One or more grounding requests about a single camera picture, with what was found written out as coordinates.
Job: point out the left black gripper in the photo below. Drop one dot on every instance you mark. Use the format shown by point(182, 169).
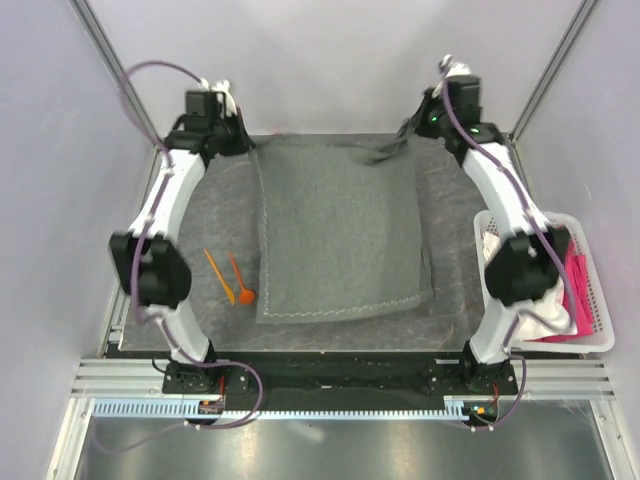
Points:
point(220, 119)

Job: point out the grey cloth napkin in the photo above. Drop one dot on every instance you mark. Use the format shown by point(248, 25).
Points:
point(340, 231)

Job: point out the orange plastic knife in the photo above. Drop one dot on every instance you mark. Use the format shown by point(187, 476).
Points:
point(227, 289)

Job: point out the orange plastic spoon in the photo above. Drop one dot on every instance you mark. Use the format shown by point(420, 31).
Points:
point(246, 296)

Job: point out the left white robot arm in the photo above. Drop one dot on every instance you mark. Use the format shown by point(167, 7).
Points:
point(150, 268)

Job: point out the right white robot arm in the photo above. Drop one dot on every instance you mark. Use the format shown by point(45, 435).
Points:
point(526, 276)

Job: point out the white cloth in basket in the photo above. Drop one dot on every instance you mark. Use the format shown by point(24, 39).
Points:
point(551, 308)

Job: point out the pink cloth in basket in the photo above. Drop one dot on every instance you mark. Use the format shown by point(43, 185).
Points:
point(576, 269)

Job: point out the white plastic basket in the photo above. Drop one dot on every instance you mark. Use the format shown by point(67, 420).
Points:
point(602, 339)

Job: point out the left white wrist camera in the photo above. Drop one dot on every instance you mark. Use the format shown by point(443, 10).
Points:
point(223, 96)

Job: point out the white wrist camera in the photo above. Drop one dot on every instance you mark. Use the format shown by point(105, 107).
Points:
point(223, 96)
point(449, 66)

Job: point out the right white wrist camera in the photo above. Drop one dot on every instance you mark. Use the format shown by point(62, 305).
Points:
point(449, 66)

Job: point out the left aluminium frame post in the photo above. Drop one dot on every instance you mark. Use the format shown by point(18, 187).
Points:
point(128, 97)

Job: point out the aluminium frame post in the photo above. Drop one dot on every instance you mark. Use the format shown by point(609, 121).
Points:
point(128, 97)
point(560, 54)

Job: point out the right aluminium frame post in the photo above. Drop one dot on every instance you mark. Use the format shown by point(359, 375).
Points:
point(560, 54)

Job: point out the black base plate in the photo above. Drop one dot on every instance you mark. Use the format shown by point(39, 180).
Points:
point(432, 373)

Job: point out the slotted cable duct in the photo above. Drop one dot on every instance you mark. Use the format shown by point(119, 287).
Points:
point(196, 409)

